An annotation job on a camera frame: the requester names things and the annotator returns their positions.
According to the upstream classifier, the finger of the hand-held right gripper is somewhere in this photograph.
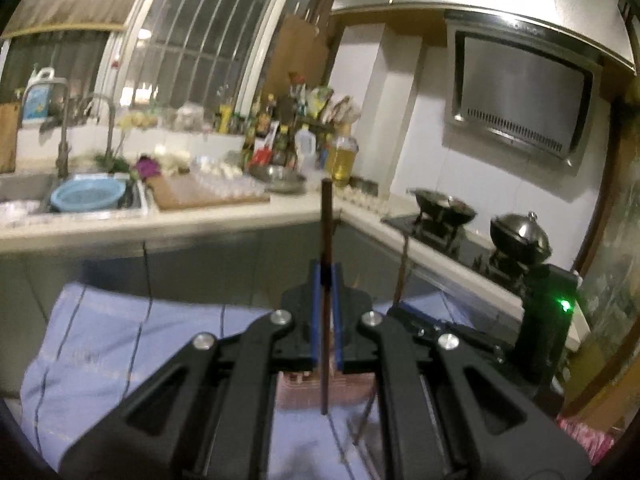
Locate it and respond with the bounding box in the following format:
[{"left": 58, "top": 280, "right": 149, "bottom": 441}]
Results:
[
  {"left": 387, "top": 304, "right": 516, "bottom": 347},
  {"left": 415, "top": 327, "right": 507, "bottom": 365}
]

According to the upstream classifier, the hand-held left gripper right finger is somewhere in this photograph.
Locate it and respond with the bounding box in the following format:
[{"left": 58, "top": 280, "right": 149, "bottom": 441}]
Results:
[{"left": 331, "top": 260, "right": 593, "bottom": 480}]

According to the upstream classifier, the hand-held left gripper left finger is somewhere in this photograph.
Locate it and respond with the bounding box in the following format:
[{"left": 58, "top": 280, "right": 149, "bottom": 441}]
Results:
[{"left": 59, "top": 259, "right": 323, "bottom": 480}]

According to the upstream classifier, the thin brown chopstick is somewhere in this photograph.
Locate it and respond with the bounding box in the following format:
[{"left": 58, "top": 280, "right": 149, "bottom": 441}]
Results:
[{"left": 394, "top": 236, "right": 412, "bottom": 307}]

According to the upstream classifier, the pink perforated plastic basket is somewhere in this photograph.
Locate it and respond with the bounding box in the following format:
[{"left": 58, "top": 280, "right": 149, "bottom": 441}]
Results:
[{"left": 276, "top": 369, "right": 377, "bottom": 409}]

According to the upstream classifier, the dark brown chopstick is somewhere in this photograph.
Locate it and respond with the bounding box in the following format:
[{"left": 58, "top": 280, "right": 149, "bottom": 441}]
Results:
[{"left": 320, "top": 178, "right": 334, "bottom": 416}]

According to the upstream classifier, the long brown chopstick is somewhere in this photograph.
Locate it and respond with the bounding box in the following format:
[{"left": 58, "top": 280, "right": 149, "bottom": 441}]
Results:
[
  {"left": 351, "top": 394, "right": 375, "bottom": 447},
  {"left": 330, "top": 415, "right": 383, "bottom": 480}
]

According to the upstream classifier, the black gas stove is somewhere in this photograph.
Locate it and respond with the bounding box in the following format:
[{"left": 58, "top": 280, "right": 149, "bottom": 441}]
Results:
[{"left": 381, "top": 211, "right": 533, "bottom": 293}]

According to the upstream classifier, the pot with metal lid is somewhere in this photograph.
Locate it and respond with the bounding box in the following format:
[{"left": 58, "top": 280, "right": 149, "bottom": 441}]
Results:
[{"left": 489, "top": 211, "right": 552, "bottom": 264}]

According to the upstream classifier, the black wok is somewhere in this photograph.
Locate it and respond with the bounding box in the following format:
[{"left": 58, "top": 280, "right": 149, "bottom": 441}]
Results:
[{"left": 406, "top": 187, "right": 479, "bottom": 227}]

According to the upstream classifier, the row of white eggs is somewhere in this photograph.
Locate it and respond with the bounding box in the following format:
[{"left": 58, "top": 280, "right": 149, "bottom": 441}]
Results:
[{"left": 342, "top": 184, "right": 393, "bottom": 213}]

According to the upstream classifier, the pink floral cloth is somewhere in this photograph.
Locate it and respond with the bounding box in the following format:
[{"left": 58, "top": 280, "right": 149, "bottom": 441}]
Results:
[{"left": 556, "top": 416, "right": 615, "bottom": 463}]

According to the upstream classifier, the metal bowl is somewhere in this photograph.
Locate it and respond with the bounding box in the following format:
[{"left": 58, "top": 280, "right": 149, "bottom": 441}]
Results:
[{"left": 249, "top": 163, "right": 307, "bottom": 195}]

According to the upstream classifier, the yellow cooking oil bottle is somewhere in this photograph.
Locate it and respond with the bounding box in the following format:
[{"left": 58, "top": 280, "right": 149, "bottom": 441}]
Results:
[{"left": 326, "top": 135, "right": 360, "bottom": 187}]

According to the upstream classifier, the large wooden cutting board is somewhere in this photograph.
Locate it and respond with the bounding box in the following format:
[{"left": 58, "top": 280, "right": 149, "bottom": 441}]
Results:
[{"left": 149, "top": 174, "right": 272, "bottom": 212}]

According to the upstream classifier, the white plastic bottle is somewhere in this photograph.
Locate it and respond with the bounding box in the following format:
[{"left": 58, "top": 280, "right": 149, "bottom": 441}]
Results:
[{"left": 294, "top": 124, "right": 319, "bottom": 170}]

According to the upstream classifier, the blue checked cloth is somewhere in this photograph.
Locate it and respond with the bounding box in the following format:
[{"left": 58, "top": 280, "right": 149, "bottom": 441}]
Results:
[{"left": 20, "top": 282, "right": 476, "bottom": 480}]

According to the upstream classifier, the row of condiment bottles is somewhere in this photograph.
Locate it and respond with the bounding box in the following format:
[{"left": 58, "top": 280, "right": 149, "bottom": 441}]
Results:
[{"left": 214, "top": 72, "right": 362, "bottom": 171}]

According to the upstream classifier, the purple cabbage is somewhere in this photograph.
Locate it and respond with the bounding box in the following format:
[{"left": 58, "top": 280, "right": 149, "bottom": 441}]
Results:
[{"left": 134, "top": 156, "right": 164, "bottom": 182}]

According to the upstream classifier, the blue plastic basin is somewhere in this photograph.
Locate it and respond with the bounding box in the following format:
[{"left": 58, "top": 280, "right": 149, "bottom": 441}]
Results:
[{"left": 50, "top": 178, "right": 127, "bottom": 213}]

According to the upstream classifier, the hanging wooden cutting board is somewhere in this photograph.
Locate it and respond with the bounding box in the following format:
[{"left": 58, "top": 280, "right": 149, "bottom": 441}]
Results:
[{"left": 264, "top": 14, "right": 328, "bottom": 103}]

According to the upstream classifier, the gooseneck metal faucet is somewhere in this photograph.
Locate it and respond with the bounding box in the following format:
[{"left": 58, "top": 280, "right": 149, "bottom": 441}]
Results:
[{"left": 86, "top": 93, "right": 119, "bottom": 162}]

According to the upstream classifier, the stainless steel range hood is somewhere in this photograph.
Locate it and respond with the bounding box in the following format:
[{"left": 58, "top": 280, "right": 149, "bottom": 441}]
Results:
[{"left": 330, "top": 0, "right": 637, "bottom": 170}]

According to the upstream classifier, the stainless steel sink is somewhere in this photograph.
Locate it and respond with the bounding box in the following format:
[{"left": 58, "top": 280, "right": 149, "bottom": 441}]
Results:
[{"left": 0, "top": 170, "right": 151, "bottom": 217}]

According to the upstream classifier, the barred window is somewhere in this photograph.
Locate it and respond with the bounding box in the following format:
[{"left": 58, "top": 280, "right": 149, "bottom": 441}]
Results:
[{"left": 97, "top": 0, "right": 306, "bottom": 116}]

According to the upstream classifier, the angular metal faucet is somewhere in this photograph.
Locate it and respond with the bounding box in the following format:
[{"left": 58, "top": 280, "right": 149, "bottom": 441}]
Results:
[{"left": 21, "top": 79, "right": 70, "bottom": 179}]

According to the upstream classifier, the blue label detergent bottle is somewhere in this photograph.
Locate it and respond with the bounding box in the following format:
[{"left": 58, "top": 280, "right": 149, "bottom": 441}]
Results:
[{"left": 22, "top": 66, "right": 57, "bottom": 122}]

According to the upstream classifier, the small wooden cutting board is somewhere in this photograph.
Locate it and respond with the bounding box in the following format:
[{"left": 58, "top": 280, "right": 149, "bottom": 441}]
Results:
[{"left": 0, "top": 102, "right": 21, "bottom": 174}]

